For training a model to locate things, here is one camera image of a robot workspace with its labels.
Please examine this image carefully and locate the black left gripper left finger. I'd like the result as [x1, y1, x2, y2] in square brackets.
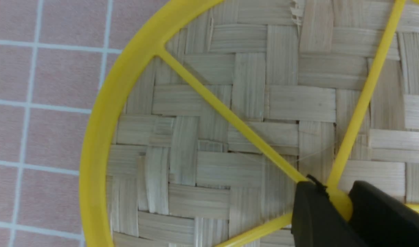
[291, 175, 364, 247]

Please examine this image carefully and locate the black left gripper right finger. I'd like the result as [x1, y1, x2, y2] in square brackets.
[349, 181, 419, 247]

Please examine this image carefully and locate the pink checkered tablecloth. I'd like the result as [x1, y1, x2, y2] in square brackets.
[0, 0, 166, 247]

